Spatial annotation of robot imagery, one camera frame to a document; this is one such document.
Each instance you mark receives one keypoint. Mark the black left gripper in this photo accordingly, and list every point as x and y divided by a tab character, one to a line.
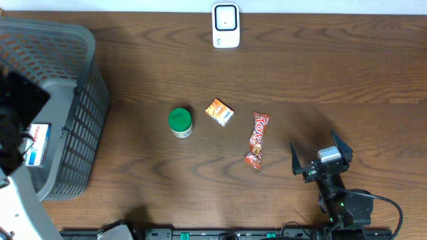
24	106

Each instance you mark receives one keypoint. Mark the grey plastic mesh basket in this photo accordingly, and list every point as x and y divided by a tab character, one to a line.
60	59

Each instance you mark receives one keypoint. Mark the orange small carton box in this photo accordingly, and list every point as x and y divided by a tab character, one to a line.
220	112

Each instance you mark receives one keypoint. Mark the green lid white jar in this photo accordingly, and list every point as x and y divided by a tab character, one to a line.
180	123

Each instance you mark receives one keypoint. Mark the white blue medicine box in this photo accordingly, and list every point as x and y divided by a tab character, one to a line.
36	147

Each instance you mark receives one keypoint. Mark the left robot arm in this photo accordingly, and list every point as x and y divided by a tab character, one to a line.
24	144

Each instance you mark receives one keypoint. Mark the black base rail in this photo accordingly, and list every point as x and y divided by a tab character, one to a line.
242	234

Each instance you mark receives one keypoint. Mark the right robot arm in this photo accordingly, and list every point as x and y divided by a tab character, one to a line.
349	210

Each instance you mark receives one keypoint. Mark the red Top candy bar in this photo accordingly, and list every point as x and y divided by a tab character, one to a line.
254	157

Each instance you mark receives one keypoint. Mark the white barcode scanner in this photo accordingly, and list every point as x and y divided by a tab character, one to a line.
225	25

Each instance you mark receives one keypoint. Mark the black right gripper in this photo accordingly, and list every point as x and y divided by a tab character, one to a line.
309	174

